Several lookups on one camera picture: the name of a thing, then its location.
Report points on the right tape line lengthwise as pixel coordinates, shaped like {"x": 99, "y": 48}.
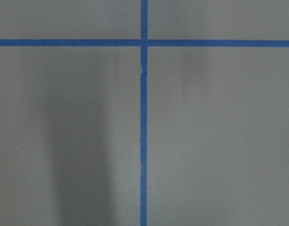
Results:
{"x": 143, "y": 111}

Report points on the right tape line crosswise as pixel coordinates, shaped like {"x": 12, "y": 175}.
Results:
{"x": 149, "y": 43}

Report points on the brown paper table cover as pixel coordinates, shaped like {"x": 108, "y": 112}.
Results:
{"x": 218, "y": 136}

